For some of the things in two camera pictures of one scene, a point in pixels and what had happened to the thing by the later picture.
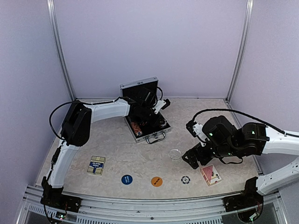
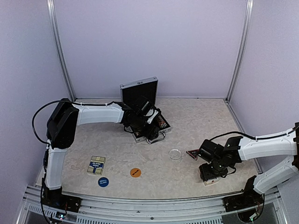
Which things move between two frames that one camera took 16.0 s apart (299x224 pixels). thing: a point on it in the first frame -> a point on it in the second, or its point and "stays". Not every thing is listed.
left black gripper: (156, 122) -> (152, 132)
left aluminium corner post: (52, 12) stays
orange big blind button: (156, 181) -> (135, 172)
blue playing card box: (96, 166) stays
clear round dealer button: (174, 154) stays
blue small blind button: (126, 179) -> (103, 182)
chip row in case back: (162, 122) stays
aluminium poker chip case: (145, 120) stays
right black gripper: (193, 160) -> (206, 174)
